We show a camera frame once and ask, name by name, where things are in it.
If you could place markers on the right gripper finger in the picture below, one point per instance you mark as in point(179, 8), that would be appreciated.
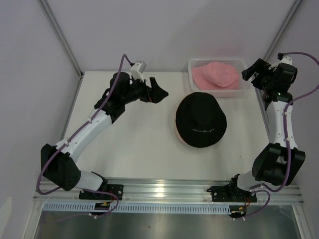
point(258, 67)
point(258, 81)

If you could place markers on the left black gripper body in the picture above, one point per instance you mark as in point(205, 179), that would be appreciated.
point(138, 91)

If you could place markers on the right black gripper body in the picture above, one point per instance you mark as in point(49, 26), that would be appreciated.
point(268, 81)

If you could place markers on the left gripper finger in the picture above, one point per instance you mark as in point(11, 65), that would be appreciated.
point(154, 85)
point(157, 95)

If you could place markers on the beige bucket hat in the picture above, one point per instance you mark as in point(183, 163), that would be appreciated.
point(178, 135)

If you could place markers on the black bucket hat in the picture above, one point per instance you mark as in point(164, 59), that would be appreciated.
point(200, 120)

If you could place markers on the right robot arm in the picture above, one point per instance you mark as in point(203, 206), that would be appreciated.
point(278, 163)

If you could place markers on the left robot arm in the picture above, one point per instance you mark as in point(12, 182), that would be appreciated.
point(58, 162)

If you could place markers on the white plastic basket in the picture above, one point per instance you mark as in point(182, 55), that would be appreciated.
point(239, 64)

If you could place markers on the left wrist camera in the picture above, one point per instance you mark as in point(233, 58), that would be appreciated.
point(137, 70)

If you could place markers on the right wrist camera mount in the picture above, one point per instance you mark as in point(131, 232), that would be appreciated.
point(282, 59)

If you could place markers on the right corner aluminium post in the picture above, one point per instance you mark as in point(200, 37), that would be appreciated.
point(288, 19)

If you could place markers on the corner aluminium post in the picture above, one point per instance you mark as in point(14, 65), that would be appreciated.
point(55, 26)
point(288, 19)

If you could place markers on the aluminium mounting rail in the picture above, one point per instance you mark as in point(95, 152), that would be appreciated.
point(167, 192)

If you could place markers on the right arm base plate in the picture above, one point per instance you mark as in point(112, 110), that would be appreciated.
point(230, 194)

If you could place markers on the left corner aluminium post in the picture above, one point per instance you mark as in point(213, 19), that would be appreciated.
point(55, 26)

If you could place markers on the white slotted cable duct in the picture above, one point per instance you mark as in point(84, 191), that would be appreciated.
point(206, 209)

